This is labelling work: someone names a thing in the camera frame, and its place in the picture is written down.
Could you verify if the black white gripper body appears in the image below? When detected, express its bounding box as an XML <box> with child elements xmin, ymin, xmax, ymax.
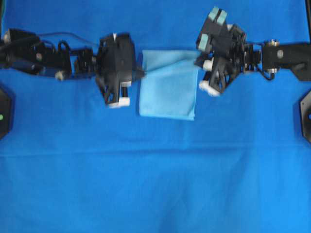
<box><xmin>96</xmin><ymin>33</ymin><xmax>136</xmax><ymax>108</ymax></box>

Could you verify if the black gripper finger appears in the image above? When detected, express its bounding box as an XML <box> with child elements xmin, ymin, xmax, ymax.
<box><xmin>132</xmin><ymin>66</ymin><xmax>145</xmax><ymax>82</ymax></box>

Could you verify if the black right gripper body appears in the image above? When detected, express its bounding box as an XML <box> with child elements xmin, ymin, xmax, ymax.
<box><xmin>194</xmin><ymin>53</ymin><xmax>241</xmax><ymax>97</ymax></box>

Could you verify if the light blue towel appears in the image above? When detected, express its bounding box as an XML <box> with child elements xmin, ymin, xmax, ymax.
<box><xmin>139</xmin><ymin>50</ymin><xmax>199</xmax><ymax>121</ymax></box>

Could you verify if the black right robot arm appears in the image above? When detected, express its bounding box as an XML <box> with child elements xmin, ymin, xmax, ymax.
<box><xmin>195</xmin><ymin>40</ymin><xmax>311</xmax><ymax>97</ymax></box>

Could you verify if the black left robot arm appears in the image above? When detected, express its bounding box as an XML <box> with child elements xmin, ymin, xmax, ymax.
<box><xmin>0</xmin><ymin>29</ymin><xmax>145</xmax><ymax>108</ymax></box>

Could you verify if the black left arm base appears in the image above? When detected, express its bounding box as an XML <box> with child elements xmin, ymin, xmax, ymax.
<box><xmin>0</xmin><ymin>83</ymin><xmax>16</xmax><ymax>139</ymax></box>

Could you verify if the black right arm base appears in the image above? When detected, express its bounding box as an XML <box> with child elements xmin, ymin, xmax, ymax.
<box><xmin>298</xmin><ymin>90</ymin><xmax>311</xmax><ymax>145</ymax></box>

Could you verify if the blue table cloth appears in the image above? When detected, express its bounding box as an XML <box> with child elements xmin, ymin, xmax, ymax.
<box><xmin>0</xmin><ymin>0</ymin><xmax>311</xmax><ymax>233</ymax></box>

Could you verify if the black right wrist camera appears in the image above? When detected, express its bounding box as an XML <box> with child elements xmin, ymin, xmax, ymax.
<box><xmin>196</xmin><ymin>6</ymin><xmax>246</xmax><ymax>56</ymax></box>

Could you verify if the black camera cable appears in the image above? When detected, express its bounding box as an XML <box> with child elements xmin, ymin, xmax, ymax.
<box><xmin>36</xmin><ymin>30</ymin><xmax>103</xmax><ymax>49</ymax></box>

